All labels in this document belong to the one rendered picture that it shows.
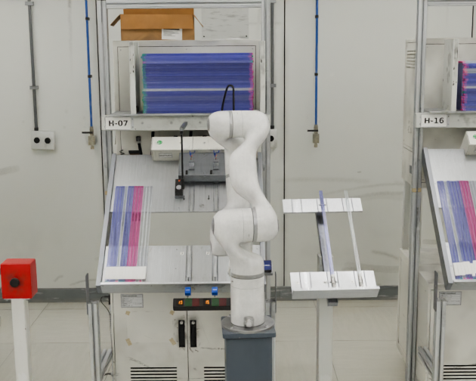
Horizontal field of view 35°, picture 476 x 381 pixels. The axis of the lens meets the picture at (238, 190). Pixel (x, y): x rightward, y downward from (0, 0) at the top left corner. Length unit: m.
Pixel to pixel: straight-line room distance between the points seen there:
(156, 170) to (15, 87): 1.87
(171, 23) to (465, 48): 1.41
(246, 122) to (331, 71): 2.30
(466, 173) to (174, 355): 1.58
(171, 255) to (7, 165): 2.23
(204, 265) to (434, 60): 1.47
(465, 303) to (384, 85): 1.89
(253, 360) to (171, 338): 0.92
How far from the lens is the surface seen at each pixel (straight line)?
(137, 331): 3.60
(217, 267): 3.22
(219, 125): 2.76
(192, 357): 3.62
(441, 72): 3.80
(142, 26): 3.85
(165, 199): 3.44
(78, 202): 5.20
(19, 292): 3.44
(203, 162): 3.48
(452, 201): 3.50
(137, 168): 3.56
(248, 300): 2.69
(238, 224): 2.61
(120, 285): 3.20
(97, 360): 3.35
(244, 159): 2.71
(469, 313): 3.69
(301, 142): 5.04
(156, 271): 3.23
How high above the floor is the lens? 1.66
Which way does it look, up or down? 10 degrees down
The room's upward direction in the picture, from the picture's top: 1 degrees counter-clockwise
